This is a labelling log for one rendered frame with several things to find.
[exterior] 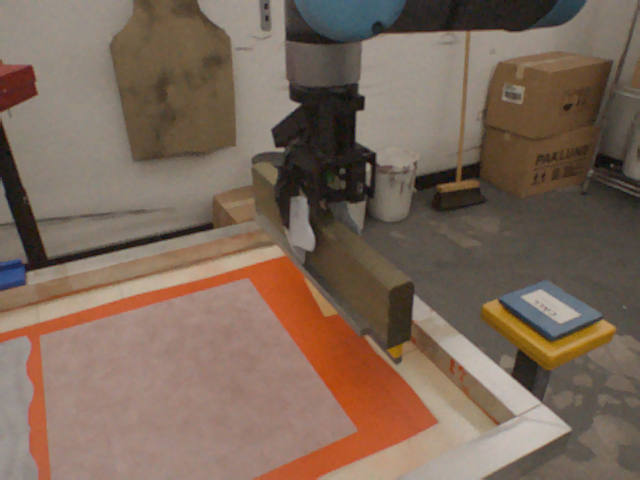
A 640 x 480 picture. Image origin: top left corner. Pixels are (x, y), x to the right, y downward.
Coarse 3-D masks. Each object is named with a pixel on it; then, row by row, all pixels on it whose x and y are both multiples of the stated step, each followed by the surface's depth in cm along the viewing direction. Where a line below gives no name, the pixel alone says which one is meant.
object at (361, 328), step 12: (264, 216) 74; (264, 228) 71; (276, 228) 70; (276, 240) 68; (288, 240) 68; (288, 252) 65; (300, 264) 62; (312, 276) 60; (324, 288) 58; (336, 300) 56; (348, 312) 54; (348, 324) 54; (360, 324) 52; (360, 336) 52
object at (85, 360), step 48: (192, 288) 79; (240, 288) 79; (288, 288) 79; (0, 336) 70; (48, 336) 70; (96, 336) 70; (144, 336) 70; (192, 336) 70; (240, 336) 70; (288, 336) 70; (48, 384) 62; (96, 384) 62; (144, 384) 62
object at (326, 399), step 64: (192, 384) 62; (256, 384) 62; (320, 384) 62; (384, 384) 62; (64, 448) 54; (128, 448) 54; (192, 448) 54; (256, 448) 54; (320, 448) 54; (384, 448) 54
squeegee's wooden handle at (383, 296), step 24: (264, 168) 72; (264, 192) 71; (312, 216) 59; (336, 240) 55; (360, 240) 54; (312, 264) 62; (336, 264) 56; (360, 264) 51; (384, 264) 50; (336, 288) 57; (360, 288) 52; (384, 288) 47; (408, 288) 48; (360, 312) 53; (384, 312) 48; (408, 312) 49; (384, 336) 50; (408, 336) 51
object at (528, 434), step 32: (256, 224) 90; (128, 256) 81; (160, 256) 82; (192, 256) 85; (32, 288) 75; (64, 288) 77; (96, 288) 79; (416, 320) 67; (448, 352) 62; (480, 352) 62; (480, 384) 58; (512, 384) 57; (512, 416) 54; (544, 416) 54; (480, 448) 50; (512, 448) 50; (544, 448) 51
